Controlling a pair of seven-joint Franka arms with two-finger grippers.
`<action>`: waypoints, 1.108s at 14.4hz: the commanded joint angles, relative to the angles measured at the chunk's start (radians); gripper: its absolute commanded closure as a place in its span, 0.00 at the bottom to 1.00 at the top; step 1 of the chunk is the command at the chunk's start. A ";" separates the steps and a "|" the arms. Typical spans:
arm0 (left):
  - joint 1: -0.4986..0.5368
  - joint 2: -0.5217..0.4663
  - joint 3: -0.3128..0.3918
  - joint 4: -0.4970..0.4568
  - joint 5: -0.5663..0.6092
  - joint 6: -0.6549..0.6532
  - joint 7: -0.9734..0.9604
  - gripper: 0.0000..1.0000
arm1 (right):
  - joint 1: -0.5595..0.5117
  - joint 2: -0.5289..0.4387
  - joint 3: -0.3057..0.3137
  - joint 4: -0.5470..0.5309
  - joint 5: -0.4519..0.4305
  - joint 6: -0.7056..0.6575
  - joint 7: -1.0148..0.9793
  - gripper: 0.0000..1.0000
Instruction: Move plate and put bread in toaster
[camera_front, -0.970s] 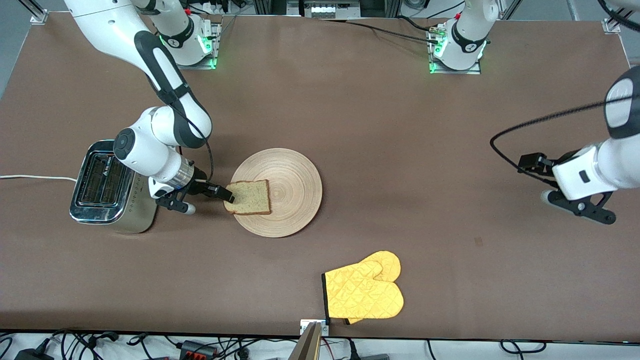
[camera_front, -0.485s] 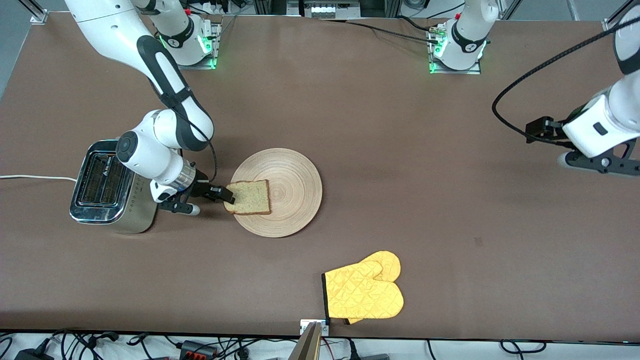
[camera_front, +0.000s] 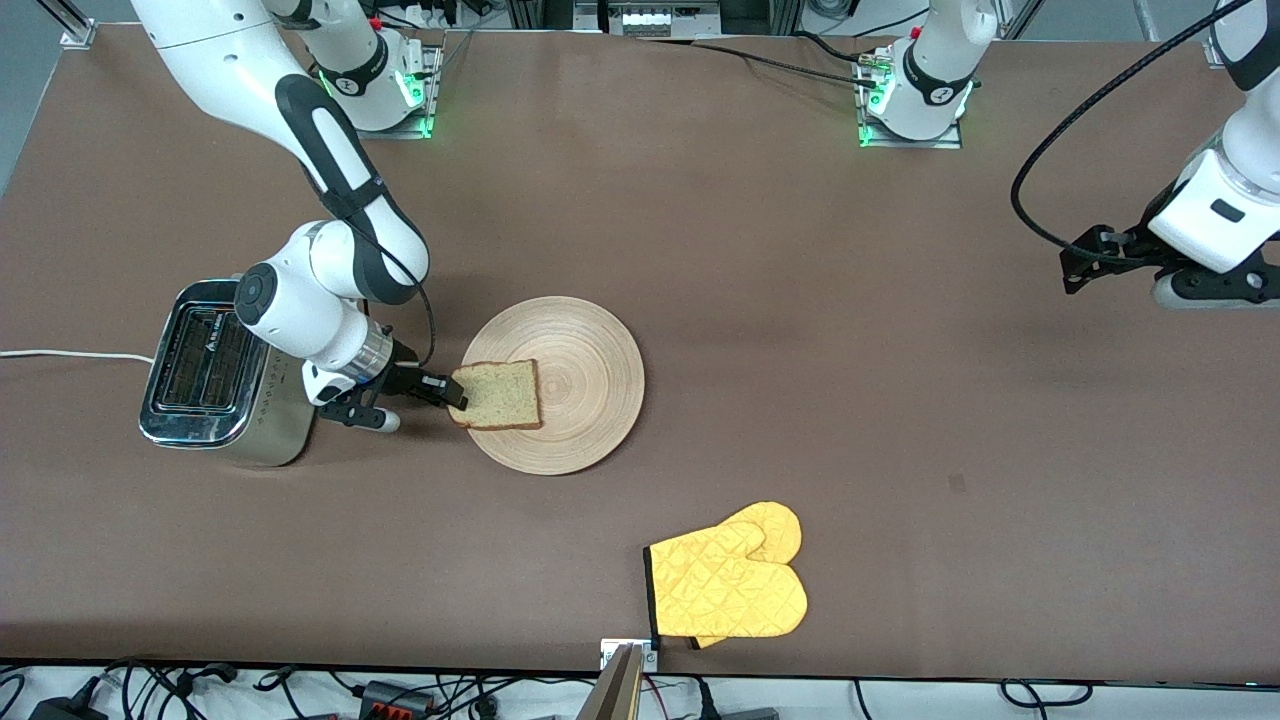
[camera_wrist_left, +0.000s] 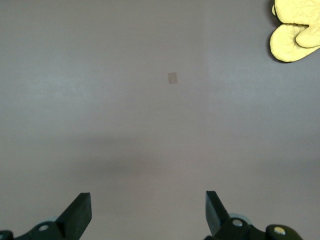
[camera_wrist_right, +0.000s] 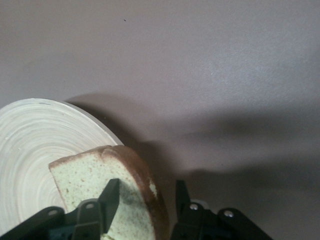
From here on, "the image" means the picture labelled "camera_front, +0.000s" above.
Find beige slanted bar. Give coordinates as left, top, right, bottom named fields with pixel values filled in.
left=588, top=644, right=647, bottom=720

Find black cable on table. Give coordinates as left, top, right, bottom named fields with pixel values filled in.
left=640, top=35, right=883, bottom=87

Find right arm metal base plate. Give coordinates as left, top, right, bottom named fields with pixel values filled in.
left=328, top=40, right=443, bottom=141

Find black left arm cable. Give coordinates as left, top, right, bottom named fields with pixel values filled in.
left=1009, top=0, right=1253, bottom=269

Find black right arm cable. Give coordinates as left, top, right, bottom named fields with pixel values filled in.
left=330, top=190, right=439, bottom=373

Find round light wooden plate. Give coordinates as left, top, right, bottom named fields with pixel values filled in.
left=462, top=296, right=646, bottom=477

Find slice of brown-crust bread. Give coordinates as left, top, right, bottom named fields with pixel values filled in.
left=448, top=359, right=544, bottom=432

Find white toaster power cord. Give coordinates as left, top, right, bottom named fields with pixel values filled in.
left=0, top=348, right=157, bottom=365

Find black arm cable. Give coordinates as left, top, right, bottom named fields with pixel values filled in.
left=330, top=190, right=439, bottom=373
left=1009, top=0, right=1253, bottom=269

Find aluminium frame profile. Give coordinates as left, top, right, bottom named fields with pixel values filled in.
left=40, top=0, right=97, bottom=50

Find small metal table bracket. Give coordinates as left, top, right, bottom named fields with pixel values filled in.
left=599, top=638, right=660, bottom=673

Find silver two-slot toaster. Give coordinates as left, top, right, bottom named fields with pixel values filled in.
left=138, top=278, right=321, bottom=468

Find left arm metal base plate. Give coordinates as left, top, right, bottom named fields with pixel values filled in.
left=855, top=45, right=967, bottom=151

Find black looped floor cable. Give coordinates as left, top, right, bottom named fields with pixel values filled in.
left=998, top=679, right=1098, bottom=709

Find black connector block red parts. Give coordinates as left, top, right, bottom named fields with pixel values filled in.
left=358, top=680, right=438, bottom=720

